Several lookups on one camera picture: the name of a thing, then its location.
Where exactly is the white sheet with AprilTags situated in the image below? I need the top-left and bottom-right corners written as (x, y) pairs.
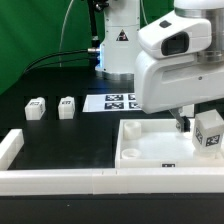
top-left (83, 93), bottom-right (139, 112)

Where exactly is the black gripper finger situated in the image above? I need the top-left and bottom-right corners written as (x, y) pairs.
top-left (170, 108), bottom-right (185, 132)

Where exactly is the white U-shaped obstacle fence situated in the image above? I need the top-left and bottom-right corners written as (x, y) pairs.
top-left (0, 129), bottom-right (224, 196)

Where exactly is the white square tabletop tray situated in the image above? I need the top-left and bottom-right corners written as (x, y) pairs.
top-left (115, 119), bottom-right (224, 169)

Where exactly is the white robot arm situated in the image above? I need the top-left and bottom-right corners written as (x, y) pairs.
top-left (94, 0), bottom-right (224, 132)

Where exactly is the grey cable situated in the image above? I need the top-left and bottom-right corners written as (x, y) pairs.
top-left (58, 0), bottom-right (76, 68)

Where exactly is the black camera pole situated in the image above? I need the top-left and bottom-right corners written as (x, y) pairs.
top-left (87, 0), bottom-right (100, 48)

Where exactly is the black cable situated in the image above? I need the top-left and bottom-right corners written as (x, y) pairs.
top-left (21, 48), bottom-right (101, 75)

